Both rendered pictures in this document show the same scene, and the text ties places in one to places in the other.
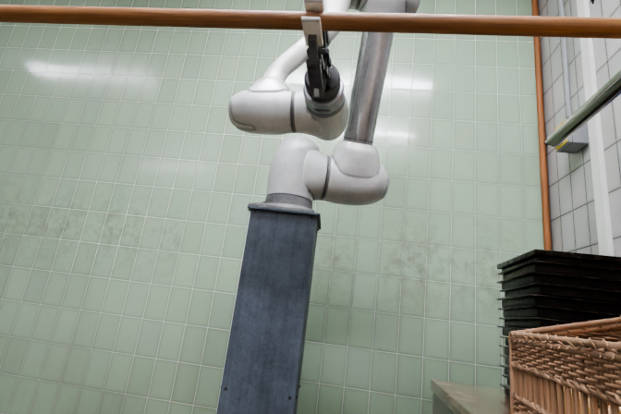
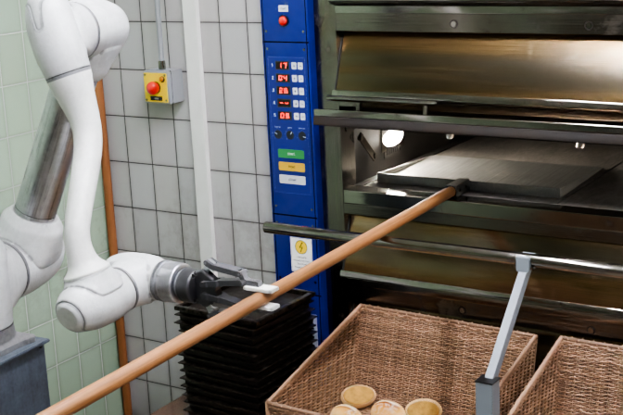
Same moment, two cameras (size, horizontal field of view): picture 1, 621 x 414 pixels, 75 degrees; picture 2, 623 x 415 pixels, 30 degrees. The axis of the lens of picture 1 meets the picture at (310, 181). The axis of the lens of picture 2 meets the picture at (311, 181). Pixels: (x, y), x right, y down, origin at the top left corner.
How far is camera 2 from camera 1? 2.44 m
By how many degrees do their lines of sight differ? 71
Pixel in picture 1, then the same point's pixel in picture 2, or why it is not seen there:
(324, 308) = not seen: outside the picture
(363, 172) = (57, 256)
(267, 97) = (119, 297)
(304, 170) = (12, 288)
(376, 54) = not seen: hidden behind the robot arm
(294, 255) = (34, 398)
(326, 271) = not seen: outside the picture
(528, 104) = not seen: outside the picture
